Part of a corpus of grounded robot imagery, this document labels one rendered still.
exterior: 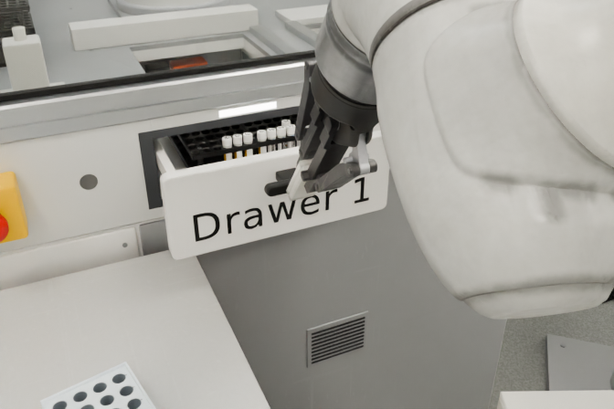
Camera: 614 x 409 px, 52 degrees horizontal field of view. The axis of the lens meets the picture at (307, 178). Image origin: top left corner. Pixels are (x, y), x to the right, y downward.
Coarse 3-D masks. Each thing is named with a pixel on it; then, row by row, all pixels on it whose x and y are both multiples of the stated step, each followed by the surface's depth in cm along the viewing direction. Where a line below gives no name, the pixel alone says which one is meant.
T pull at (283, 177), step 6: (294, 168) 74; (276, 174) 73; (282, 174) 73; (288, 174) 73; (282, 180) 71; (288, 180) 71; (270, 186) 70; (276, 186) 70; (282, 186) 71; (270, 192) 70; (276, 192) 71; (282, 192) 71
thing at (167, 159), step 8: (160, 144) 84; (168, 144) 97; (160, 152) 81; (168, 152) 94; (176, 152) 94; (160, 160) 80; (168, 160) 80; (176, 160) 92; (160, 168) 81; (168, 168) 78; (176, 168) 90; (184, 168) 90; (160, 176) 81; (160, 184) 82
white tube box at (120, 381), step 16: (112, 368) 62; (128, 368) 62; (80, 384) 60; (96, 384) 60; (112, 384) 60; (128, 384) 60; (48, 400) 58; (64, 400) 59; (80, 400) 60; (96, 400) 59; (112, 400) 59; (128, 400) 59; (144, 400) 59
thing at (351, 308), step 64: (0, 256) 79; (64, 256) 82; (128, 256) 86; (256, 256) 95; (320, 256) 101; (384, 256) 107; (256, 320) 101; (320, 320) 107; (384, 320) 114; (448, 320) 122; (320, 384) 115; (384, 384) 123; (448, 384) 132
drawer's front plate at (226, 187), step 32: (256, 160) 72; (288, 160) 74; (384, 160) 80; (192, 192) 70; (224, 192) 72; (256, 192) 74; (352, 192) 80; (384, 192) 82; (192, 224) 72; (224, 224) 74; (288, 224) 78; (320, 224) 80; (192, 256) 74
